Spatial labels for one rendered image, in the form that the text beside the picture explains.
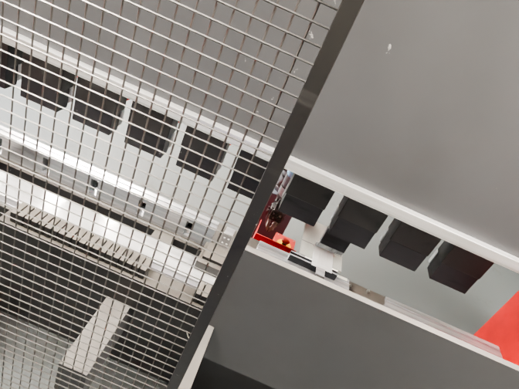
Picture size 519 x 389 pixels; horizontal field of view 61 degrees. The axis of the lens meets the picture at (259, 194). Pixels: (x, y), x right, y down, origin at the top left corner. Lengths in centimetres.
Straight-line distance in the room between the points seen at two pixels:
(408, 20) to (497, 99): 30
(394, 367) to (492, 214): 50
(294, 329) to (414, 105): 66
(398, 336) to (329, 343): 18
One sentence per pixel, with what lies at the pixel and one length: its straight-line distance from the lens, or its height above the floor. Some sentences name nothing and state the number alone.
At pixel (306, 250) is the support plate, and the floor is 100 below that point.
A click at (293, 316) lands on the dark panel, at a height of 120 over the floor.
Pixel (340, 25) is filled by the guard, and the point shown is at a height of 194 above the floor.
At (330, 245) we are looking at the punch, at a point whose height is 111.
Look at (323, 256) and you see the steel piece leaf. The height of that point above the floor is 100.
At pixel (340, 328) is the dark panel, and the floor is 123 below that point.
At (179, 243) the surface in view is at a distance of 176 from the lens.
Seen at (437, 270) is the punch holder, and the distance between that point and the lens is 171.
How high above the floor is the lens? 203
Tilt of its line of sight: 32 degrees down
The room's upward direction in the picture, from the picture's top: 25 degrees clockwise
